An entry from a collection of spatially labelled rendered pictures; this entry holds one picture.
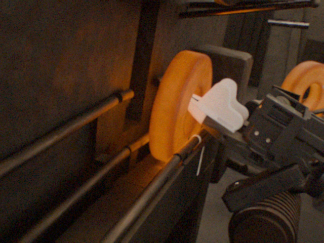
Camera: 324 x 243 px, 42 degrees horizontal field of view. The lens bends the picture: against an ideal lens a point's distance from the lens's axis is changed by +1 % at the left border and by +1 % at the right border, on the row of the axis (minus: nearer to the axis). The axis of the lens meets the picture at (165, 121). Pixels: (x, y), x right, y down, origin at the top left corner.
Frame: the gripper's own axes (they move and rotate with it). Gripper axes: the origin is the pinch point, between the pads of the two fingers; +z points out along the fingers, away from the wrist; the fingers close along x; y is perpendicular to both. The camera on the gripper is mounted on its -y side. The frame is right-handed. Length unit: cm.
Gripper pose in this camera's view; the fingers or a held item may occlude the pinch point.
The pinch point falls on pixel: (186, 102)
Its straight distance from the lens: 56.8
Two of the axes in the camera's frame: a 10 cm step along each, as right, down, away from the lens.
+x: -3.5, 2.3, -9.1
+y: 4.5, -8.1, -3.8
